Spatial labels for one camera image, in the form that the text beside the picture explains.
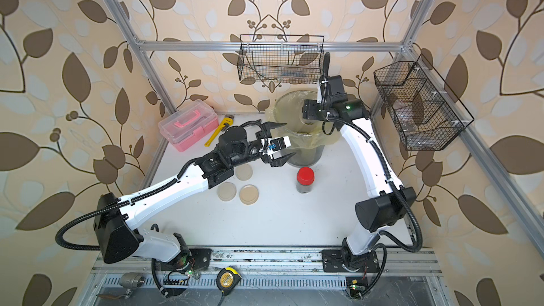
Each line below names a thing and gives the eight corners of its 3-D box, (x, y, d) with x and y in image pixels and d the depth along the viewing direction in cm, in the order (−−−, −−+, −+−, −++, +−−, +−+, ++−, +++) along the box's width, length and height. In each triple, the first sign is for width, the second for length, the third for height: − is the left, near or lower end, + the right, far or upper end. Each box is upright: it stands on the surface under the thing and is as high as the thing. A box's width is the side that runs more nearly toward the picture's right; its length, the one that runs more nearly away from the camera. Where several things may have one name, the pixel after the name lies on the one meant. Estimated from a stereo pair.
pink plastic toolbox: (165, 138, 112) (155, 123, 103) (206, 113, 124) (200, 98, 115) (181, 155, 105) (171, 141, 96) (222, 128, 117) (217, 113, 108)
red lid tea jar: (296, 194, 92) (298, 181, 83) (296, 179, 96) (297, 166, 87) (311, 194, 92) (315, 181, 83) (310, 179, 96) (313, 166, 87)
